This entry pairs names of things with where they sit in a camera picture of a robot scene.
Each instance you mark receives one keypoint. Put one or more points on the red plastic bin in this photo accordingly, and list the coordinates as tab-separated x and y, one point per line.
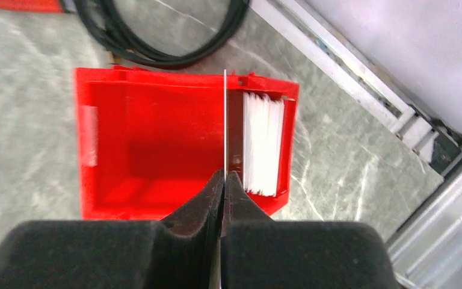
150	141

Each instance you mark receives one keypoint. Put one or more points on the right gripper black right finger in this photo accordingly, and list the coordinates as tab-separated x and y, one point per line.
259	252

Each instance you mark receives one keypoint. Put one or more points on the aluminium rail at right edge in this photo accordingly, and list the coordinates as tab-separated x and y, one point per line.
402	193

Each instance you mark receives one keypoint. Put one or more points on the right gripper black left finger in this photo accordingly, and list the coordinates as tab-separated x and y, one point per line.
179	251

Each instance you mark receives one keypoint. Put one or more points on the white credit card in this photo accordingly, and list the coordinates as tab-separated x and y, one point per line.
225	151

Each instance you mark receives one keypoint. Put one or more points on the stack of white cards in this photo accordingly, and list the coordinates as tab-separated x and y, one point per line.
262	138

